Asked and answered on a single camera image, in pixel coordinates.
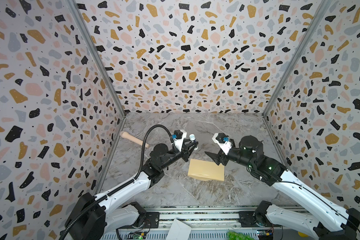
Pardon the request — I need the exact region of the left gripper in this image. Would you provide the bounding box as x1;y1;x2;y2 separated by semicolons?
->
159;139;197;171

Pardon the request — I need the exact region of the yellow paper envelope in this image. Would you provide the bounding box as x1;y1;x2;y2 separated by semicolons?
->
188;159;225;182

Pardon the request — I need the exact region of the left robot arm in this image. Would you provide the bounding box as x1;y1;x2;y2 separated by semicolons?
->
60;139;198;240

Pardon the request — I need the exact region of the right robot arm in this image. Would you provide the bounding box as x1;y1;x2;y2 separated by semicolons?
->
206;133;360;240

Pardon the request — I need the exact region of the green plastic bag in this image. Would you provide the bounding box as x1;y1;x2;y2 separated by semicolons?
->
227;231;254;240

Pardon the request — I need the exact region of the white paper sheet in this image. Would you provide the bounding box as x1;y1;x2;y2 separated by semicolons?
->
166;219;192;240

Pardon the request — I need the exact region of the right circuit board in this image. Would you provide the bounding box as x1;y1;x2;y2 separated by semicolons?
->
257;230;274;240

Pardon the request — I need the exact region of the circuit board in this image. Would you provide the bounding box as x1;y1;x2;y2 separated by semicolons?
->
126;231;147;240
257;230;274;240

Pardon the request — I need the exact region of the left circuit board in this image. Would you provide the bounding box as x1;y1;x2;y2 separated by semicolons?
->
126;231;147;240

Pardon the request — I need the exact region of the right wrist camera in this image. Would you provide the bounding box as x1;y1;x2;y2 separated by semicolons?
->
212;133;234;155

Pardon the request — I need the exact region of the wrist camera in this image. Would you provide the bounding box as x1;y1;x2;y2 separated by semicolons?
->
172;130;187;152
212;133;234;155

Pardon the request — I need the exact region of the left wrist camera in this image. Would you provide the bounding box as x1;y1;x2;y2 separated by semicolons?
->
172;130;187;152

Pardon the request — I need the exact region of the black corrugated cable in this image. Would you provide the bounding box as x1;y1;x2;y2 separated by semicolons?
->
58;124;173;240

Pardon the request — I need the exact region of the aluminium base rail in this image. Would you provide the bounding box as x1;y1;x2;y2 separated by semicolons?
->
70;205;328;240

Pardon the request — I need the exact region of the beige wooden stamp handle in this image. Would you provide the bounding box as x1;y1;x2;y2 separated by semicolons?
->
120;131;150;148

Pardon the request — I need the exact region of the right corner aluminium post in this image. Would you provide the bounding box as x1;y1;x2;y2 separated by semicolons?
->
262;0;334;117

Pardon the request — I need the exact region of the corner aluminium post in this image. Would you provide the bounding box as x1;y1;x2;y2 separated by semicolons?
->
64;0;127;117
262;0;334;117

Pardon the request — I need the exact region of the left corner aluminium post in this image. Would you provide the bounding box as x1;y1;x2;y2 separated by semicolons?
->
64;0;127;117

